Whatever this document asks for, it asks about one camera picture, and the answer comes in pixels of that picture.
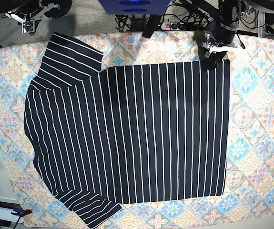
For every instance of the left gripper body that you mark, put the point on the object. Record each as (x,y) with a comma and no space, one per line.
(217,34)

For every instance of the navy white striped T-shirt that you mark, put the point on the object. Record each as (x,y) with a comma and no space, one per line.
(126,134)

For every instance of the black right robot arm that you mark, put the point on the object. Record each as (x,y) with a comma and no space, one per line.
(28,13)

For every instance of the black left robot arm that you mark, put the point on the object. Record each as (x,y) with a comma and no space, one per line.
(229,12)

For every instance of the white power strip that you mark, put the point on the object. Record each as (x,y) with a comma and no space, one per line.
(182,26)

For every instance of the patterned tile tablecloth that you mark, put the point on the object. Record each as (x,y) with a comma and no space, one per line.
(249,189)

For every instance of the blue orange clamp lower left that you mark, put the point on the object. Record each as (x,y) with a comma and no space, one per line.
(20,213)

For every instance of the white box lower left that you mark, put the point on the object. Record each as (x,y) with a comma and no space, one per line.
(7,206)

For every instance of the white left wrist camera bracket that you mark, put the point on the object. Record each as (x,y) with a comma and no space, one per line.
(214,49)

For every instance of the black mount post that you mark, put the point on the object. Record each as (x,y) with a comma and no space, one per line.
(151,26)

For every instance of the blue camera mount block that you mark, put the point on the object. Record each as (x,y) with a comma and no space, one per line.
(155,7)

